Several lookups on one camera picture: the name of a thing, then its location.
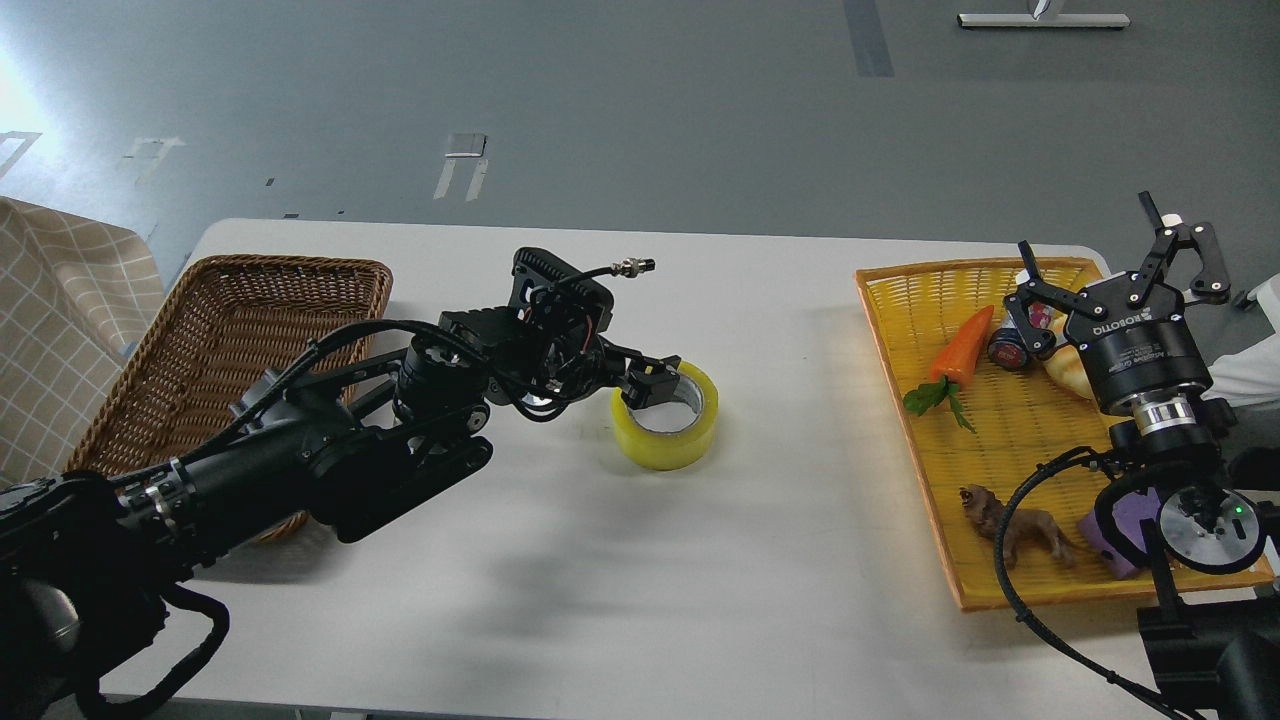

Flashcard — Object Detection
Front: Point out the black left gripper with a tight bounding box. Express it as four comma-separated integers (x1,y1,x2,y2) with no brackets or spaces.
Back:
556,336,682,410

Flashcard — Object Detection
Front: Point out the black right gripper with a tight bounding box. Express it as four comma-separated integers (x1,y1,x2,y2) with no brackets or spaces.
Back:
1004,191,1233,416

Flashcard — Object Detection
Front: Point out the yellow tape roll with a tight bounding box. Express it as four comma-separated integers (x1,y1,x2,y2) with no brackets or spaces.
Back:
611,360,721,471

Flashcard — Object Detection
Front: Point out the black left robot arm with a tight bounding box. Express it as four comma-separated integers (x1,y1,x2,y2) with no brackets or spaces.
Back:
1,247,680,719

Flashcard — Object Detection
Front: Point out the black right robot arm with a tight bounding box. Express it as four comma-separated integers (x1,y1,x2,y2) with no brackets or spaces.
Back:
993,192,1279,719

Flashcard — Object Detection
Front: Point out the toy bread croissant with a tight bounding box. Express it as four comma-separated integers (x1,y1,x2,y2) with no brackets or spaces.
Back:
1039,313,1096,404

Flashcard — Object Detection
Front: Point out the small drink can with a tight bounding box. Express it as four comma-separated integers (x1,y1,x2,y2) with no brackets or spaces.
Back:
986,302,1055,372

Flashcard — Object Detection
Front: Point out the white cloth at right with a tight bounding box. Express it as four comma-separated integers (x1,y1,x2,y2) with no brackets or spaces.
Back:
1204,274,1279,407

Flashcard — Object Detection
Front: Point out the yellow plastic basket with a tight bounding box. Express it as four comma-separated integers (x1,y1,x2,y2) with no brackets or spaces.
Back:
854,256,1277,612

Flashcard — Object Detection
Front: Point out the orange toy carrot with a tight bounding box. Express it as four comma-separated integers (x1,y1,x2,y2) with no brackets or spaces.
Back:
901,305,995,434

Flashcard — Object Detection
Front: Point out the purple sponge block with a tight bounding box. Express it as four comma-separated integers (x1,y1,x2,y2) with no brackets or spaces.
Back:
1076,489,1162,582

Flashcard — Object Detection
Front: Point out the brown toy lion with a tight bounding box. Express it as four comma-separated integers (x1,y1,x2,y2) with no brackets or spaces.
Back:
957,486,1078,570

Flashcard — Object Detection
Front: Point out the grey metal stand base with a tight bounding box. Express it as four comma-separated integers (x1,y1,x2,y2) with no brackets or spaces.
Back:
956,1,1132,29

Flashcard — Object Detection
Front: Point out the brown wicker basket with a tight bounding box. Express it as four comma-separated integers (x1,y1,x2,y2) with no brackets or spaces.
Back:
65,255,396,552

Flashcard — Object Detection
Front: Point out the beige checkered cloth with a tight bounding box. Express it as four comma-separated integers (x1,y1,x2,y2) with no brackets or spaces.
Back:
1,199,165,486

